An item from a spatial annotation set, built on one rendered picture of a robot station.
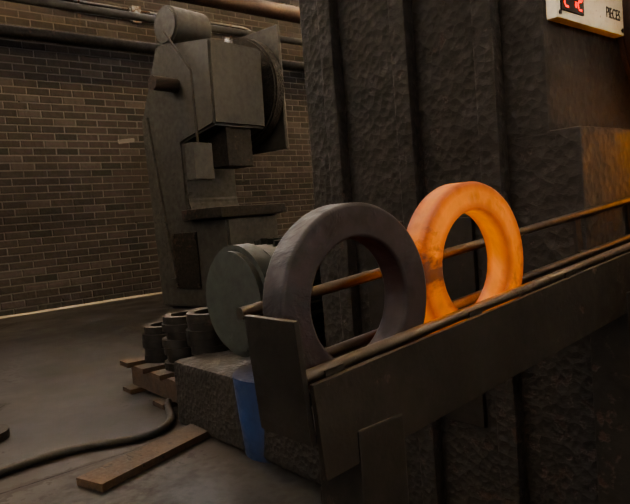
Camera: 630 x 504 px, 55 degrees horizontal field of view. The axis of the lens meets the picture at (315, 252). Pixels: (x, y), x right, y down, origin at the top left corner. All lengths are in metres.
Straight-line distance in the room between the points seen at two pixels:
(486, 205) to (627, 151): 0.58
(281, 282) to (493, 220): 0.32
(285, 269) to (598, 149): 0.76
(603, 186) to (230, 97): 4.47
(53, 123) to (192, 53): 2.00
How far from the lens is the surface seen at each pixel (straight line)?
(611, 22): 1.37
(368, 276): 0.68
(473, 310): 0.68
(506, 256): 0.77
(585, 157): 1.13
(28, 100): 6.90
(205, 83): 5.35
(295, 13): 7.88
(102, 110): 7.12
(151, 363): 2.92
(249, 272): 1.96
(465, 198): 0.71
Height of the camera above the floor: 0.76
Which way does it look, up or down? 4 degrees down
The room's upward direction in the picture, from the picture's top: 5 degrees counter-clockwise
